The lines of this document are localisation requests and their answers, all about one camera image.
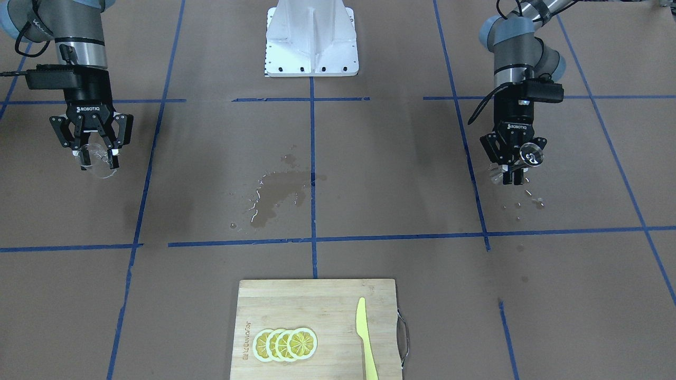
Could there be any yellow plastic knife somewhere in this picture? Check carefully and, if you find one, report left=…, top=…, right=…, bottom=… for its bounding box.
left=355, top=297, right=379, bottom=379

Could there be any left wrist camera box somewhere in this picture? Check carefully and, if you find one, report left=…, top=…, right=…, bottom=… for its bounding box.
left=518, top=79, right=565, bottom=103

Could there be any lemon slice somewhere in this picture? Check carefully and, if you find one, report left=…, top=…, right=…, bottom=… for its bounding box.
left=275, top=330, right=295, bottom=363
left=287, top=327, right=318, bottom=360
left=253, top=329, right=273, bottom=363
left=264, top=329, right=283, bottom=362

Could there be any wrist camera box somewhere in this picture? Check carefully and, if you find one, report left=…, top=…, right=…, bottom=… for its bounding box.
left=518, top=79, right=565, bottom=103
left=25, top=64, right=103, bottom=90

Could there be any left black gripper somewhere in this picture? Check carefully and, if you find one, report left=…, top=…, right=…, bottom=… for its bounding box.
left=480, top=83, right=548, bottom=185

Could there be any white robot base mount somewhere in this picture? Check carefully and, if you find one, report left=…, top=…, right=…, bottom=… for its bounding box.
left=264, top=1, right=360, bottom=78

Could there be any clear glass cup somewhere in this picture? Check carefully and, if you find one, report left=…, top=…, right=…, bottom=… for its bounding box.
left=72, top=142, right=118, bottom=179

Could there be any steel measuring jigger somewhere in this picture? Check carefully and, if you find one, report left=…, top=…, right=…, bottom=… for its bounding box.
left=490, top=142, right=544, bottom=185

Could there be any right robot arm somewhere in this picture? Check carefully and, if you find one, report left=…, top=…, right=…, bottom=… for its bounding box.
left=2, top=1, right=134, bottom=170

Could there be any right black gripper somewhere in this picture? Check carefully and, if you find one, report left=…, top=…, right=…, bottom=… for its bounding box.
left=49, top=68, right=134, bottom=171

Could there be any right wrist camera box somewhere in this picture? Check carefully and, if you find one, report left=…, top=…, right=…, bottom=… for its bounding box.
left=25, top=64, right=103, bottom=90

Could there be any bamboo cutting board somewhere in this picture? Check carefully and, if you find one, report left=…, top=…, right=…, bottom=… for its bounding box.
left=230, top=279, right=403, bottom=379

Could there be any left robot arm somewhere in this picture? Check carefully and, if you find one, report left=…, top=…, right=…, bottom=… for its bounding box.
left=469, top=1, right=573, bottom=185

